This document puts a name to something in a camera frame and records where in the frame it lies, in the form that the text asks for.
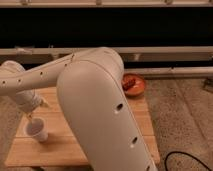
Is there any dark food in bowl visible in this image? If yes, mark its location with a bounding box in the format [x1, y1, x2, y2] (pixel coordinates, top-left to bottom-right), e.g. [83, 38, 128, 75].
[123, 78, 135, 91]

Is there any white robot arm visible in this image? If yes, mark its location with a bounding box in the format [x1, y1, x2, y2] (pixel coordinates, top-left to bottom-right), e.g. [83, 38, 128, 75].
[0, 47, 157, 171]

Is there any wooden table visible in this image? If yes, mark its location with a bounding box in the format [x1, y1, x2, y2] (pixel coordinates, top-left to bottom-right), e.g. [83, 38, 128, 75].
[5, 88, 160, 167]

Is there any orange bowl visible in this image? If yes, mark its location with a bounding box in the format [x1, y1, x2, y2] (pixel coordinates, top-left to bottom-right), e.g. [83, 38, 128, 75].
[122, 73, 146, 97]

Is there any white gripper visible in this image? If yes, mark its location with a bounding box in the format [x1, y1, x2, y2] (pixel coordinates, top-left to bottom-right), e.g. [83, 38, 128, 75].
[15, 90, 49, 121]

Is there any black cable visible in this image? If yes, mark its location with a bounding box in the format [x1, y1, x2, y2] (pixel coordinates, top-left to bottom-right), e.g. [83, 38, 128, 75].
[163, 151, 213, 171]

